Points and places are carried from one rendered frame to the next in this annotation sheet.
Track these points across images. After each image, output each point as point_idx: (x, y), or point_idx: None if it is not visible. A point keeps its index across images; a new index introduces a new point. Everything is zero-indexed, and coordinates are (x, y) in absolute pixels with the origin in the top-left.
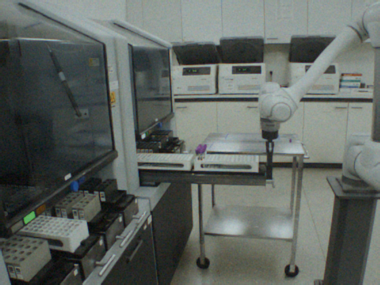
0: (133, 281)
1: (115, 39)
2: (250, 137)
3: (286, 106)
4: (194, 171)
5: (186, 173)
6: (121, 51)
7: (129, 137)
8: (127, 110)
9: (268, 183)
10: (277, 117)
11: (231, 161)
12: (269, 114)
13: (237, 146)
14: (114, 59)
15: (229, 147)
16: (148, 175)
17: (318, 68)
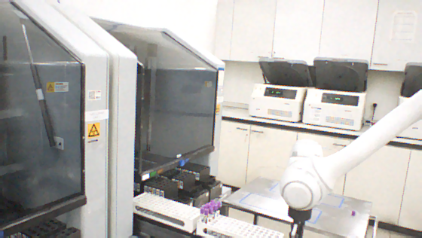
0: None
1: (113, 58)
2: None
3: (305, 188)
4: (194, 235)
5: (186, 235)
6: (120, 72)
7: (120, 177)
8: (123, 144)
9: None
10: (289, 201)
11: (241, 236)
12: (281, 193)
13: (276, 205)
14: (105, 83)
15: (264, 205)
16: (144, 225)
17: (379, 134)
